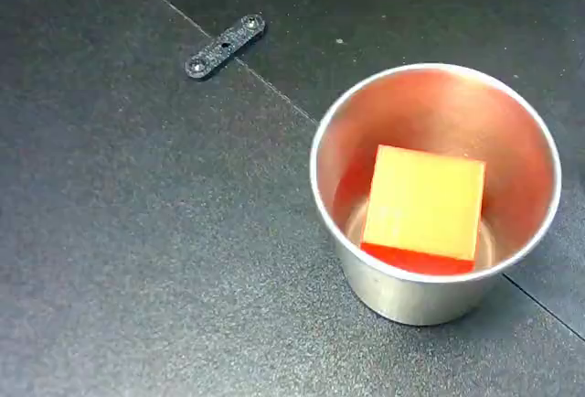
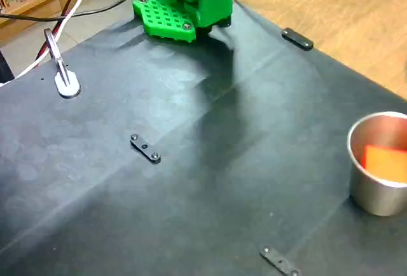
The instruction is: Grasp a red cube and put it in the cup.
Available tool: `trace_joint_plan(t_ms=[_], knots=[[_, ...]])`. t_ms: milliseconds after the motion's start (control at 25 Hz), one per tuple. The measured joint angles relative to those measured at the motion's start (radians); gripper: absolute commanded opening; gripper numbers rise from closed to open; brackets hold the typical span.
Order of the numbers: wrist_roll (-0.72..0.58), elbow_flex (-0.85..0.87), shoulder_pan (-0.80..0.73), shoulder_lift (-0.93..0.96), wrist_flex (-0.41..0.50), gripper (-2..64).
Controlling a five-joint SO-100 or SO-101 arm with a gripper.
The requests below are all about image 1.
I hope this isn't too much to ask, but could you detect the stainless steel cup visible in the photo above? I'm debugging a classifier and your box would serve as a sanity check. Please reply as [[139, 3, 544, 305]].
[[309, 62, 562, 327]]

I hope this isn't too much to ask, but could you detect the black screwed joining plate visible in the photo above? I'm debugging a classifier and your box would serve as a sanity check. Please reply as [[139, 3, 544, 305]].
[[184, 13, 267, 80]]

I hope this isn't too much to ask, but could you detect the black table mat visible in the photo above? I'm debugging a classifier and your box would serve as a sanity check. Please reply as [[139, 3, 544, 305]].
[[0, 0, 585, 397]]

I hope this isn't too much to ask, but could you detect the red cube block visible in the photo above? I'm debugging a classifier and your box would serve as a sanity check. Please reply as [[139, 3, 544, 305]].
[[359, 144, 486, 276]]

